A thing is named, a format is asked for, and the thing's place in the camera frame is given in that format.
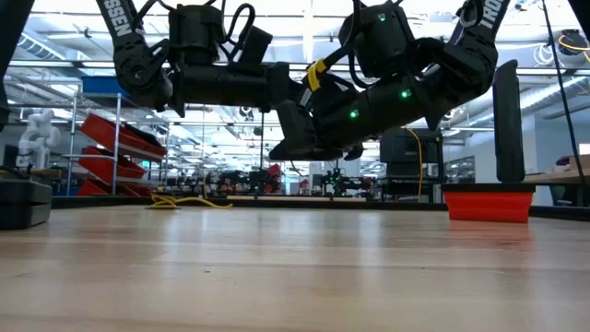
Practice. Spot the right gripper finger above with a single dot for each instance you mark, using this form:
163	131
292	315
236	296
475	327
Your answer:
297	124
304	156

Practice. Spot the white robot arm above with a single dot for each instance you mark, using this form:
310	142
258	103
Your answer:
37	138

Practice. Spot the black background robot arm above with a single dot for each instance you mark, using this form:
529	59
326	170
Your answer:
336	180
272	177

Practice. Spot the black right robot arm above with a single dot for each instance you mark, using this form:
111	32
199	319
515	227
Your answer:
470	60

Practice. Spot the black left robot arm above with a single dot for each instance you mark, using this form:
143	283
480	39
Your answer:
138	69

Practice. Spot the black monitor cart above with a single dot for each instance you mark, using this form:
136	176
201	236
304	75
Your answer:
401	152

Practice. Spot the blue storage bin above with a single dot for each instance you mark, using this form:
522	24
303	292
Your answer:
97	85

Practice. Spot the metal rack red bins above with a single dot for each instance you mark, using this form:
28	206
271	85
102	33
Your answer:
101	168

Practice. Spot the red square container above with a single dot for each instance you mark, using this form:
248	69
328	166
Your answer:
488	207

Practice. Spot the background wooden table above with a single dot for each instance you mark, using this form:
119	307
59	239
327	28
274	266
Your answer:
553	177

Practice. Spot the black zip case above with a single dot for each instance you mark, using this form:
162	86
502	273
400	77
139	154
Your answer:
23	203

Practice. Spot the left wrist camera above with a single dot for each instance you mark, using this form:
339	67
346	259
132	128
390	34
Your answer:
198	32

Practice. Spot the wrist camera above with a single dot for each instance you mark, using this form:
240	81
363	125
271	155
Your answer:
198	32
382	41

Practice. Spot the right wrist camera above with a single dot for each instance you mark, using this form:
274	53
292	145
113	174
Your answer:
382	41

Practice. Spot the tall black rounded post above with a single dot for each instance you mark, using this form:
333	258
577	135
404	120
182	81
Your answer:
507	120

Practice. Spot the thin black frame strut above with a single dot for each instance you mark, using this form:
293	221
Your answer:
564	106

